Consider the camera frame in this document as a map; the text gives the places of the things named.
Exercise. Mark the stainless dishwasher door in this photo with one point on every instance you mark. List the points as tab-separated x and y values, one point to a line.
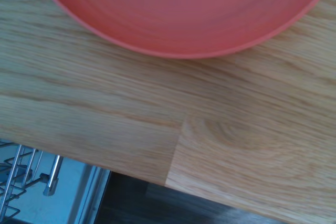
78	190

